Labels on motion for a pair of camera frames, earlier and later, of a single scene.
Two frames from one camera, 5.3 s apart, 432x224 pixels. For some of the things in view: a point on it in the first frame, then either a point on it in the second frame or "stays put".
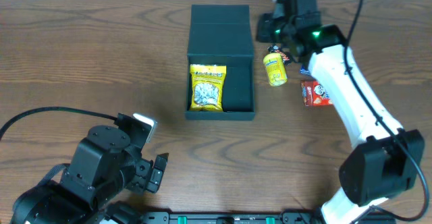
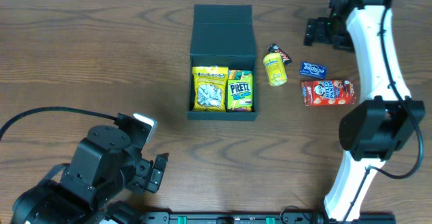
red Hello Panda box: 314,94 stays put
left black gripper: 148,173 stays put
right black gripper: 266,28 to 321,30
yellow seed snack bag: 206,87 stays put
